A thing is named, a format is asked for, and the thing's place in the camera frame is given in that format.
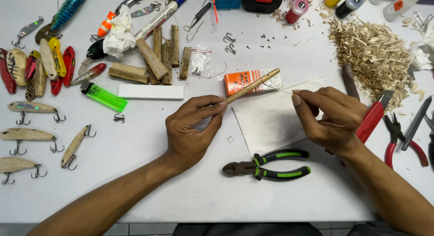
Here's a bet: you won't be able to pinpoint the white rectangular block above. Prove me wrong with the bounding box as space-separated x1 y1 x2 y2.
118 84 184 101

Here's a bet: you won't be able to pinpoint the red paint bottle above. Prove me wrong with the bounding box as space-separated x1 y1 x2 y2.
285 0 310 25

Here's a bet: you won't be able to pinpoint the silver spoon lure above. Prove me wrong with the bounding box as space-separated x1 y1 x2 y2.
11 16 45 49
115 0 146 16
130 1 162 18

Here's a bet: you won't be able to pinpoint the green transparent lighter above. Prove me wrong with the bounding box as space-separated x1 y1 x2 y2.
80 81 128 113

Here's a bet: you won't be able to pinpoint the small clear plastic bag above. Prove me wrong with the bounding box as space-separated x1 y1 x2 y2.
189 45 213 77

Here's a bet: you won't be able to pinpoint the metal clips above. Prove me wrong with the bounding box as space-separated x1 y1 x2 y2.
412 11 434 30

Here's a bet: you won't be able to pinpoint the thin wooden stick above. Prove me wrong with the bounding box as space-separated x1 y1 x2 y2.
224 68 281 105

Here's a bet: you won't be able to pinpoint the blue striped fish lure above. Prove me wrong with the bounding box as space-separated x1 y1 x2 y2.
50 0 93 32

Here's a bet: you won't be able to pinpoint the white marker with blue cap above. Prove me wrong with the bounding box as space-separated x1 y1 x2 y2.
133 0 189 40

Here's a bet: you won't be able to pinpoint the black tweezers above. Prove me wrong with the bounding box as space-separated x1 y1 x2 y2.
189 2 212 29

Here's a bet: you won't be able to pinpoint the black handled tool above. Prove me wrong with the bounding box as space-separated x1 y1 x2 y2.
423 110 434 169

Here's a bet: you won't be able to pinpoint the unpainted wooden lure with hooks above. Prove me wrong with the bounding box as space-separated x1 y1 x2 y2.
0 157 48 185
0 128 65 156
60 124 97 171
7 101 67 125

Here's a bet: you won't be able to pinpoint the orange and white lure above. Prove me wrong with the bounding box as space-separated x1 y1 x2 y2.
97 11 118 38

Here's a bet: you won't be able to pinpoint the black and red case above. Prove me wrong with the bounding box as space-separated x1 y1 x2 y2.
242 0 285 14

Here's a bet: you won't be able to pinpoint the scatter of small black screws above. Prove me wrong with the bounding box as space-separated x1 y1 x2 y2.
245 33 272 50

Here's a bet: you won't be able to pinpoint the orange and white cardboard box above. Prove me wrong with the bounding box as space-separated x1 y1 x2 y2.
223 68 283 97

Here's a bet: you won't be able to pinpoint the grey metal file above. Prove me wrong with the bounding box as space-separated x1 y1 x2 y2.
401 95 433 152

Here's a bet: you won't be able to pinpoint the person's right hand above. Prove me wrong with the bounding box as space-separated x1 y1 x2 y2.
291 86 369 155

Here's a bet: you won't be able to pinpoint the red handled pliers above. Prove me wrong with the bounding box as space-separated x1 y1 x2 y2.
383 113 429 170

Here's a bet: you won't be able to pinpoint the black and green lure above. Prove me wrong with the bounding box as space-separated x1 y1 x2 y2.
78 38 108 76

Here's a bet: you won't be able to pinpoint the red and silver lure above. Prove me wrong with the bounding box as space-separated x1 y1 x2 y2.
70 63 107 87

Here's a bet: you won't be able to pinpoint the crumpled white tissue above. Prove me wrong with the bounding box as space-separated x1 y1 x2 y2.
410 18 434 71
102 5 137 59

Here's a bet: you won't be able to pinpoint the brown handled tool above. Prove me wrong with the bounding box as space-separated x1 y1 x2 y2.
342 63 361 102

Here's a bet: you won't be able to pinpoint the pile of wood shavings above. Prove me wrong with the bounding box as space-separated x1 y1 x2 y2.
326 16 426 113

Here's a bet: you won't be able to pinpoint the person's left hand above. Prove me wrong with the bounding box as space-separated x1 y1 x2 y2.
165 95 228 174

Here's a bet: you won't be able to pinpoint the pile of rough wood pieces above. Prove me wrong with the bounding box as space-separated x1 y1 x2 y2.
108 24 192 86

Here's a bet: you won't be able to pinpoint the green and black cutting pliers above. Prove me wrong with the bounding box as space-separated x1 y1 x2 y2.
222 149 312 182

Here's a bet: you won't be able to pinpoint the heap of painted fishing lures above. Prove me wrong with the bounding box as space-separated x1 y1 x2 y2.
0 37 76 97

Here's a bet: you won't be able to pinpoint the thin steel wire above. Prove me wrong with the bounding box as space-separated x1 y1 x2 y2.
263 81 294 95

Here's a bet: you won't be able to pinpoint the black paint bottle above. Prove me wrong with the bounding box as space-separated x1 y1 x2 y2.
335 0 364 20

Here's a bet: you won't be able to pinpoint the red utility knife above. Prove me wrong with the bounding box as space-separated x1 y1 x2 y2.
340 90 396 167

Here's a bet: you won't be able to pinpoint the white paper sheet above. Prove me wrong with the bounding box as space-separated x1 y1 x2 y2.
232 77 325 158

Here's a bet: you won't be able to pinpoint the bent wire piece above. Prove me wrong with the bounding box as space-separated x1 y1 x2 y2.
208 61 228 79
183 20 205 42

